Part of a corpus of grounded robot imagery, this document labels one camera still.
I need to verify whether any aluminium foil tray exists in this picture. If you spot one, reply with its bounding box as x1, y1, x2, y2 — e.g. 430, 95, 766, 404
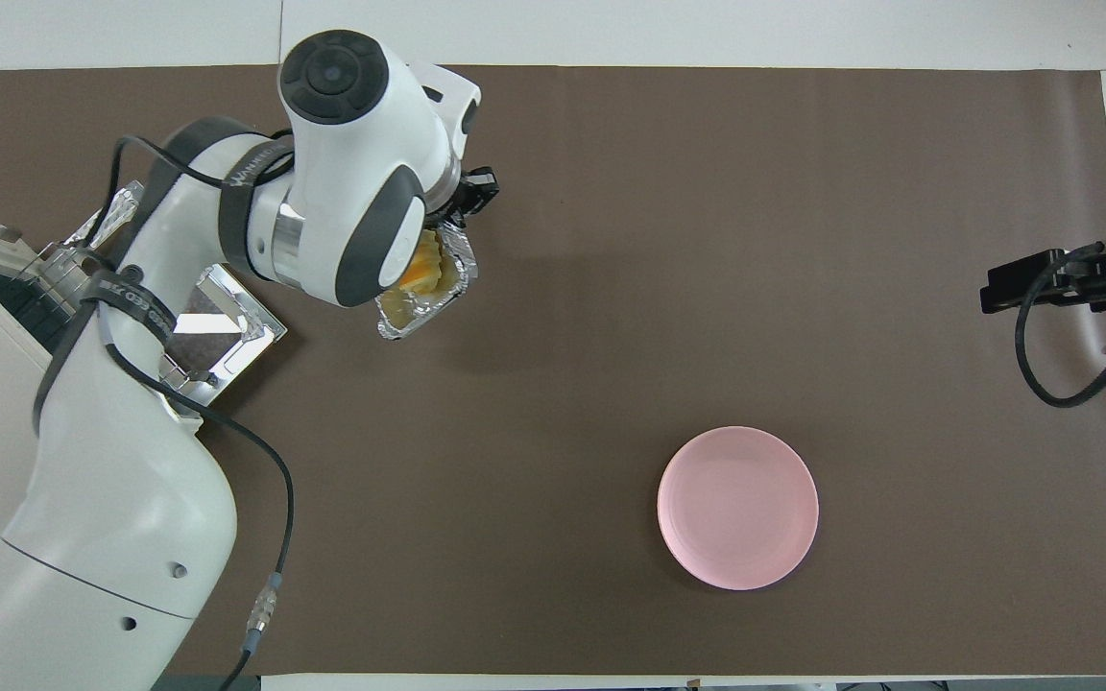
375, 223, 479, 342

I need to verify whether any wire oven rack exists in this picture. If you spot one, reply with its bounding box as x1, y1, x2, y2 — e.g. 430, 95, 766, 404
0, 248, 88, 354

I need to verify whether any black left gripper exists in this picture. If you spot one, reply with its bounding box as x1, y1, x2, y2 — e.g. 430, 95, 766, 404
436, 166, 501, 231

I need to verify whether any yellow sliced bread loaf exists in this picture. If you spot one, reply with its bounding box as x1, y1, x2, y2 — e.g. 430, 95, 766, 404
397, 230, 448, 295

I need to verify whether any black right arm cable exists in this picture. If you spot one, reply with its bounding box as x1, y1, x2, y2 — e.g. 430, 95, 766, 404
1014, 240, 1106, 409

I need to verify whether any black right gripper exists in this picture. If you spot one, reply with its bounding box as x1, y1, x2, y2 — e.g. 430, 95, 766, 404
980, 202, 1106, 314

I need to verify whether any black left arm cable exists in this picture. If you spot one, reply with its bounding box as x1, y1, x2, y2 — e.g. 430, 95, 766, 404
33, 134, 297, 691

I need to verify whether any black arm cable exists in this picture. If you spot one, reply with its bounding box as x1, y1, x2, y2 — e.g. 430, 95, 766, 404
1014, 240, 1106, 409
33, 134, 297, 691

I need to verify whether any glass oven door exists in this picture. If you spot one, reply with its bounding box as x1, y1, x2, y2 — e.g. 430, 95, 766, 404
63, 180, 287, 402

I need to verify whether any black velcro strap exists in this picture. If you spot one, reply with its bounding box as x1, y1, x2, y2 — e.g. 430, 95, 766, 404
217, 134, 297, 281
81, 269, 178, 339

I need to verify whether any brown table mat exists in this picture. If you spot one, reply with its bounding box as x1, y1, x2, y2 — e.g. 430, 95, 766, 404
0, 65, 1106, 676

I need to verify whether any pink round plate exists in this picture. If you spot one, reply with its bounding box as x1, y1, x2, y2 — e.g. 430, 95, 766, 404
657, 426, 820, 591

